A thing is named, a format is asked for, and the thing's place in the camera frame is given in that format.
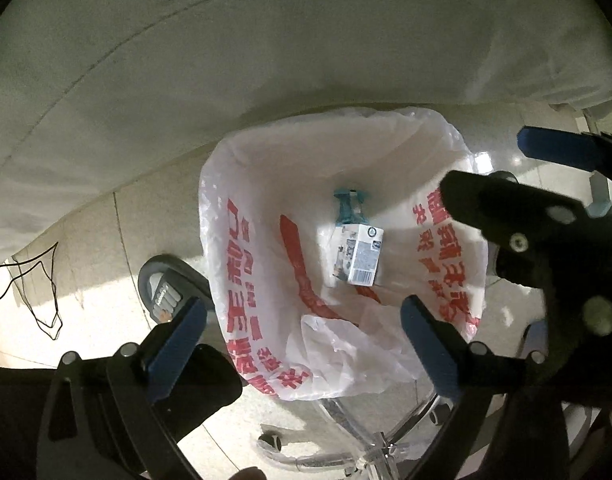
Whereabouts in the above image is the white paper carton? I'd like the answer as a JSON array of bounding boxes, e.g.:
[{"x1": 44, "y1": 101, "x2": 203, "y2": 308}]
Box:
[{"x1": 331, "y1": 224, "x2": 385, "y2": 287}]

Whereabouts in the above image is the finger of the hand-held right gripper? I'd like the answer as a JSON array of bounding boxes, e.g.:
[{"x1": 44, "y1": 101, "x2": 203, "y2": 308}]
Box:
[
  {"x1": 438, "y1": 170, "x2": 612, "y2": 289},
  {"x1": 516, "y1": 126, "x2": 612, "y2": 187}
]

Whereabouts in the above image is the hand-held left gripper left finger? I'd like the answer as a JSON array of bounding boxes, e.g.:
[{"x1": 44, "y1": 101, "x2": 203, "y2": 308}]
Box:
[{"x1": 36, "y1": 297, "x2": 209, "y2": 480}]

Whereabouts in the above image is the black cable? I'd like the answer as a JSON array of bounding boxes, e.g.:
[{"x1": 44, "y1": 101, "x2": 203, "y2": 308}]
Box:
[{"x1": 0, "y1": 242, "x2": 63, "y2": 341}]

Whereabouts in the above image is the person's left hand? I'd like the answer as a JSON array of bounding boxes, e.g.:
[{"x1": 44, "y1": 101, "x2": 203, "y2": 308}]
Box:
[{"x1": 221, "y1": 467, "x2": 267, "y2": 480}]

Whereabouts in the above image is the white bed cover cloth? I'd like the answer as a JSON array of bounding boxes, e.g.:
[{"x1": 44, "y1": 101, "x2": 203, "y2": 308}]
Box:
[{"x1": 0, "y1": 0, "x2": 612, "y2": 266}]

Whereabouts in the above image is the chrome swivel chair base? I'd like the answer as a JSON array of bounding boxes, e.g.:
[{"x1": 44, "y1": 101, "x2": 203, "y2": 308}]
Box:
[{"x1": 258, "y1": 390, "x2": 466, "y2": 480}]

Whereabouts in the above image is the grey slipper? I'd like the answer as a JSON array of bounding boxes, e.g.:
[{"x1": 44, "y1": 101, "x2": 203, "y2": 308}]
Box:
[{"x1": 137, "y1": 255, "x2": 217, "y2": 326}]

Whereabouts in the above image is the white plastic bag red print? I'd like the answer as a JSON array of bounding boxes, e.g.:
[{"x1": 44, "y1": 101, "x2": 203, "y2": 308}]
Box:
[{"x1": 198, "y1": 105, "x2": 489, "y2": 403}]

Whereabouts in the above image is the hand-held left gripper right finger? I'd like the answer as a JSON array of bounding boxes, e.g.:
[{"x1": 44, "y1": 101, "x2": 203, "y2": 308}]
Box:
[{"x1": 400, "y1": 295, "x2": 576, "y2": 480}]

